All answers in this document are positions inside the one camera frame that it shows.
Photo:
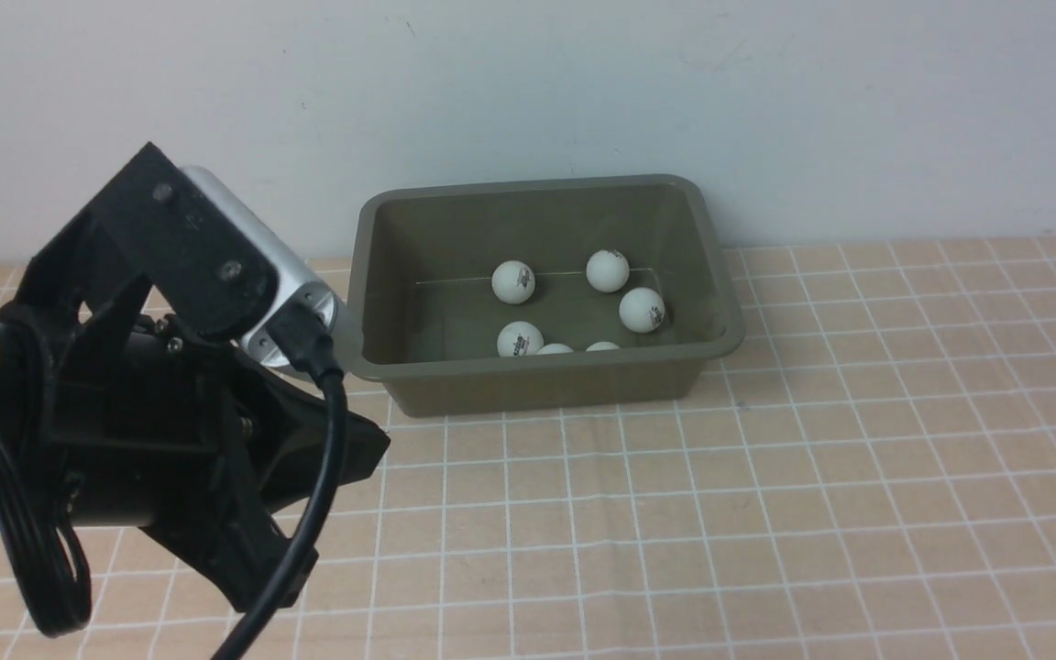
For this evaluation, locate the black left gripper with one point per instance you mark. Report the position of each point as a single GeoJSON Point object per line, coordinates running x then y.
{"type": "Point", "coordinates": [132, 423]}

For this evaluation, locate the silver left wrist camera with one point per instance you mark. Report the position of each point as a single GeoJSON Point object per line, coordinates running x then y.
{"type": "Point", "coordinates": [179, 231]}

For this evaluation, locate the olive green plastic bin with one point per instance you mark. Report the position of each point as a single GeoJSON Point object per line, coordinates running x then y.
{"type": "Point", "coordinates": [420, 284]}

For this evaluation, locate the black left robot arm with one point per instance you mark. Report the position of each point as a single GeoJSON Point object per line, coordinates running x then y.
{"type": "Point", "coordinates": [42, 548]}

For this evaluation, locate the peach checked tablecloth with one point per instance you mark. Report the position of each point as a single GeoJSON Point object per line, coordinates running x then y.
{"type": "Point", "coordinates": [871, 476]}

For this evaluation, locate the white ball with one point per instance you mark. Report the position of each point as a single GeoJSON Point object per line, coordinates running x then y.
{"type": "Point", "coordinates": [642, 310]}
{"type": "Point", "coordinates": [602, 346]}
{"type": "Point", "coordinates": [519, 339]}
{"type": "Point", "coordinates": [555, 349]}
{"type": "Point", "coordinates": [513, 282]}
{"type": "Point", "coordinates": [607, 271]}

